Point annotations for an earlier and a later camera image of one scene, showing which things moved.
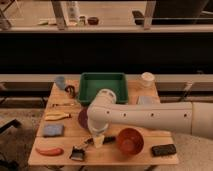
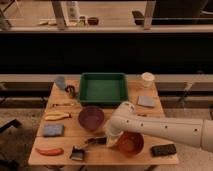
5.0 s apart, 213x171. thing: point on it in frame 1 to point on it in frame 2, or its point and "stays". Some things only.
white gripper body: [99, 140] to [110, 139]
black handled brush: [78, 153] stays
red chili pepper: [50, 151] stays
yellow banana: [55, 116] stays
